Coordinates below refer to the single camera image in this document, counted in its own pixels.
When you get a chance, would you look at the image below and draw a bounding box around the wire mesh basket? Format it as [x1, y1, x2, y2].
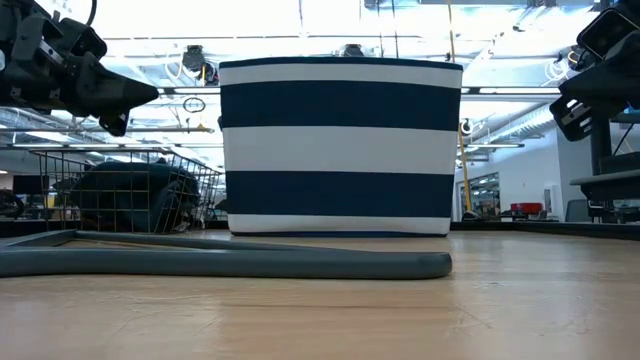
[29, 147, 224, 235]

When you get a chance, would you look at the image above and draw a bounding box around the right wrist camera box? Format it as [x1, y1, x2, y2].
[577, 7, 640, 61]

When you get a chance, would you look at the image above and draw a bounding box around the dark teal cloth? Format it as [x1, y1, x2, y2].
[69, 159, 201, 234]

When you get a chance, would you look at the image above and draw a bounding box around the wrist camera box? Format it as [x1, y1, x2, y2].
[59, 18, 109, 60]
[577, 7, 640, 61]

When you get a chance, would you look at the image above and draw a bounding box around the red box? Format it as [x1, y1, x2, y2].
[509, 202, 544, 216]

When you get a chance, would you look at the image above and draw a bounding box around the navy white striped fabric bin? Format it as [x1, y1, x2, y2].
[218, 56, 464, 238]

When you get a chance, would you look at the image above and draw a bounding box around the yellow hanging cable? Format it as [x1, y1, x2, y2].
[446, 0, 482, 222]

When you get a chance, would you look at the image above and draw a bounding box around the grey clothes hanger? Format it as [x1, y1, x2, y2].
[0, 229, 454, 281]

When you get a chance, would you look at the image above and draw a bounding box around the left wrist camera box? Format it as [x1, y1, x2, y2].
[59, 18, 109, 60]

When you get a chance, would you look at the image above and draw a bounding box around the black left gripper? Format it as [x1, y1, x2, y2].
[0, 0, 160, 137]

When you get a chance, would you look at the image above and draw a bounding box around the black aluminium table frame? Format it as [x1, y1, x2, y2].
[0, 218, 640, 242]

